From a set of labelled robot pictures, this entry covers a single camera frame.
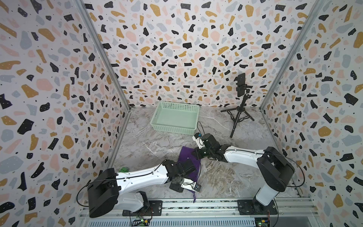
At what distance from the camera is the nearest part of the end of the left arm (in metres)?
0.56

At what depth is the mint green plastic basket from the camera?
3.37 feet

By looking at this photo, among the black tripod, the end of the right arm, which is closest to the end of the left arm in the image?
the end of the right arm

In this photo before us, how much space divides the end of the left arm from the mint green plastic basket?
410mm

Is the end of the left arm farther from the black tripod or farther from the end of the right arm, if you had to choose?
the black tripod
